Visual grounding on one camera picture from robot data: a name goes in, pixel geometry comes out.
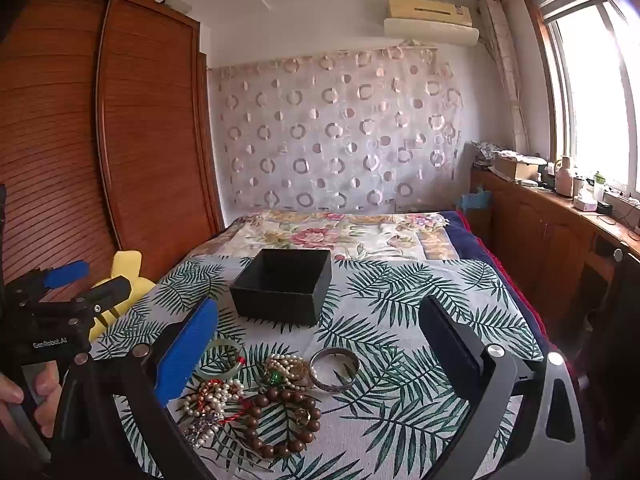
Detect wooden wardrobe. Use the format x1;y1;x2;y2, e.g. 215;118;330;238
0;0;225;286

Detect floral blanket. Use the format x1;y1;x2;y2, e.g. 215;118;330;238
190;210;461;263

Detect green jade bangle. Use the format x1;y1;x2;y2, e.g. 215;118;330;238
200;339;246;378

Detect person's left hand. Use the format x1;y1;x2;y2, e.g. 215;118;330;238
0;362;64;441

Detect dark blue blanket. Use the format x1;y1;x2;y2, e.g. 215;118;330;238
442;210;553;361

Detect black box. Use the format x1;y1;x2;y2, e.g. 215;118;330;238
229;248;332;327

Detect wooden cabinet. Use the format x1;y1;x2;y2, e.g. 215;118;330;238
470;167;640;361

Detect window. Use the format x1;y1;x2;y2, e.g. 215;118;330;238
522;0;640;201

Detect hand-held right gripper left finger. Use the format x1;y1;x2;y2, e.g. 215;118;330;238
50;298;221;480

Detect leaf print cloth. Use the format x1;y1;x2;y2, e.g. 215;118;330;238
90;255;546;480

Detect blue bag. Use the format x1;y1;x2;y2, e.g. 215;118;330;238
456;186;493;213

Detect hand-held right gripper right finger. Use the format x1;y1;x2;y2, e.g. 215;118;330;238
418;296;591;480

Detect yellow plush toy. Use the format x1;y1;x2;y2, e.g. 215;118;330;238
89;251;157;341

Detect beige window curtain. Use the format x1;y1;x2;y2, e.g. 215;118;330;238
479;0;531;153

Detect silver bangle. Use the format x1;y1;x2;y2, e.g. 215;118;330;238
309;347;361;392

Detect patterned cloth pile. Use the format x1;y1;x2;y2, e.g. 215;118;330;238
472;141;507;166

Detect circle pattern wall curtain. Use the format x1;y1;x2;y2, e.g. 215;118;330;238
209;45;465;213

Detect white pearl necklace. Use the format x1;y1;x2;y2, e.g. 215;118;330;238
181;379;247;448

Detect red cord bracelet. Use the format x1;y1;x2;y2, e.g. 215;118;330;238
197;357;261;425

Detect gold pearl bracelet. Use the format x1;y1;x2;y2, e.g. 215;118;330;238
260;354;313;390

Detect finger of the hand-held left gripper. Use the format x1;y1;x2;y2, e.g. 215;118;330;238
42;260;91;290
90;279;133;313

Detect brown wooden bead bracelet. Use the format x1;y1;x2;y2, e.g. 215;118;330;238
240;387;322;460

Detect cardboard box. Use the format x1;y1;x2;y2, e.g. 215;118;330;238
494;154;547;182

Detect wall air conditioner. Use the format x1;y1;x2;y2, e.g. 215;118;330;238
384;0;480;46

